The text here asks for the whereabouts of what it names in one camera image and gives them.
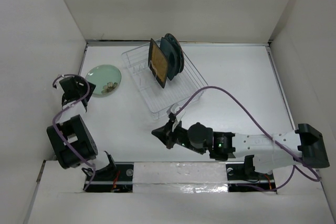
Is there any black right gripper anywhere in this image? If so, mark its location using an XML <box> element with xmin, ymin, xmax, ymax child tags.
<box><xmin>152</xmin><ymin>119</ymin><xmax>205</xmax><ymax>154</ymax></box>

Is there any light green glass plate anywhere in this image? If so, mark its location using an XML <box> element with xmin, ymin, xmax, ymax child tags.
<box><xmin>85</xmin><ymin>65</ymin><xmax>122</xmax><ymax>97</ymax></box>

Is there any teal scalloped round plate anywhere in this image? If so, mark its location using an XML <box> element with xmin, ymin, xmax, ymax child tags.
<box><xmin>174</xmin><ymin>40</ymin><xmax>184</xmax><ymax>73</ymax></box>

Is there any yellow square black-rimmed plate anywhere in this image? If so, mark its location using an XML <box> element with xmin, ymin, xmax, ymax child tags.
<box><xmin>148</xmin><ymin>38</ymin><xmax>169</xmax><ymax>88</ymax></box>

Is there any teal square plate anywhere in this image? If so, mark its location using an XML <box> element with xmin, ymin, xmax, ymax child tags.
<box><xmin>160</xmin><ymin>37</ymin><xmax>180</xmax><ymax>81</ymax></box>

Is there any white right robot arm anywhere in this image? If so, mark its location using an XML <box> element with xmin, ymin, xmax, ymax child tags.
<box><xmin>151</xmin><ymin>122</ymin><xmax>330</xmax><ymax>178</ymax></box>

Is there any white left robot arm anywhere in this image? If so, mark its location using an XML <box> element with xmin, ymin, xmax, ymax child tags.
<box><xmin>47</xmin><ymin>74</ymin><xmax>119</xmax><ymax>181</ymax></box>

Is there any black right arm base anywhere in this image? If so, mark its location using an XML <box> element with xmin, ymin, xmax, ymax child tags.
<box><xmin>226</xmin><ymin>163</ymin><xmax>276</xmax><ymax>193</ymax></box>

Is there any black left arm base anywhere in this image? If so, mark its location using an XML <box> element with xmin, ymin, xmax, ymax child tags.
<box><xmin>85</xmin><ymin>163</ymin><xmax>134</xmax><ymax>193</ymax></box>

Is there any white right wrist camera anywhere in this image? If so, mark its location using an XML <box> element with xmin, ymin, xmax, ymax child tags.
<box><xmin>167</xmin><ymin>103</ymin><xmax>185</xmax><ymax>124</ymax></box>

